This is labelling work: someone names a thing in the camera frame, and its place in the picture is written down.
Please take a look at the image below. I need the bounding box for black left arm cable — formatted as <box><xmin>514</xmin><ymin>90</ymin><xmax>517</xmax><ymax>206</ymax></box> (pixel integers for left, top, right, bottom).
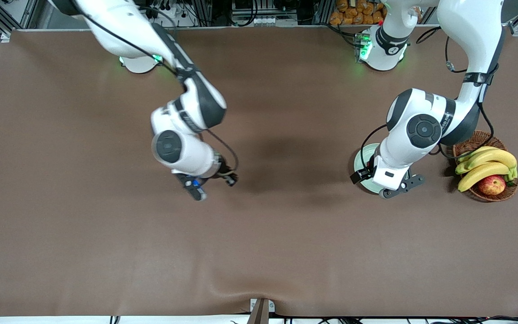
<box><xmin>360</xmin><ymin>25</ymin><xmax>496</xmax><ymax>171</ymax></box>

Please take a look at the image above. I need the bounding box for red yellow apple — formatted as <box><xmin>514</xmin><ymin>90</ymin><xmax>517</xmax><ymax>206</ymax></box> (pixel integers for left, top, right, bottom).
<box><xmin>478</xmin><ymin>175</ymin><xmax>506</xmax><ymax>196</ymax></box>

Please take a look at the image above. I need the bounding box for orange bread rolls pile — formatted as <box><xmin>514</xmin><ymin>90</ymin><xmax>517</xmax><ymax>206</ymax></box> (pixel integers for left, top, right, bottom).
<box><xmin>330</xmin><ymin>0</ymin><xmax>388</xmax><ymax>25</ymax></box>

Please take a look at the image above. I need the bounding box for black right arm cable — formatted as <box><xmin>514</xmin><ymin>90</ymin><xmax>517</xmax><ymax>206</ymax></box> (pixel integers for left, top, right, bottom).
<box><xmin>75</xmin><ymin>0</ymin><xmax>239</xmax><ymax>176</ymax></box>

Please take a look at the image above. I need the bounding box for brown table cover mat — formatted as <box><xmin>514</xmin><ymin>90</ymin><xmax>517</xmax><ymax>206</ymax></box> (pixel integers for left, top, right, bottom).
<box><xmin>0</xmin><ymin>25</ymin><xmax>518</xmax><ymax>318</ymax></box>

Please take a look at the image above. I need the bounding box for pale green round plate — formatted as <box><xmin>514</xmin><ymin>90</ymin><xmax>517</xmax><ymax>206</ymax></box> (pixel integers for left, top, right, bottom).
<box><xmin>353</xmin><ymin>143</ymin><xmax>382</xmax><ymax>195</ymax></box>

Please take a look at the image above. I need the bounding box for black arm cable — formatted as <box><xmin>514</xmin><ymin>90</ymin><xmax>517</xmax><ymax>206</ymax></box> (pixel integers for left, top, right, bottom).
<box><xmin>360</xmin><ymin>25</ymin><xmax>496</xmax><ymax>171</ymax></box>
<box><xmin>75</xmin><ymin>0</ymin><xmax>239</xmax><ymax>176</ymax></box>

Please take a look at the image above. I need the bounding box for white power strip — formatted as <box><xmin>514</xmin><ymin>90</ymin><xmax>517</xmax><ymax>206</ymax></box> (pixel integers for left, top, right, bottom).
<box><xmin>144</xmin><ymin>0</ymin><xmax>196</xmax><ymax>27</ymax></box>

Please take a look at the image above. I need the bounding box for brown wicker basket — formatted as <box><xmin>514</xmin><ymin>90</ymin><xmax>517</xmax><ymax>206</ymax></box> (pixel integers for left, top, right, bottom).
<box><xmin>453</xmin><ymin>130</ymin><xmax>518</xmax><ymax>202</ymax></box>

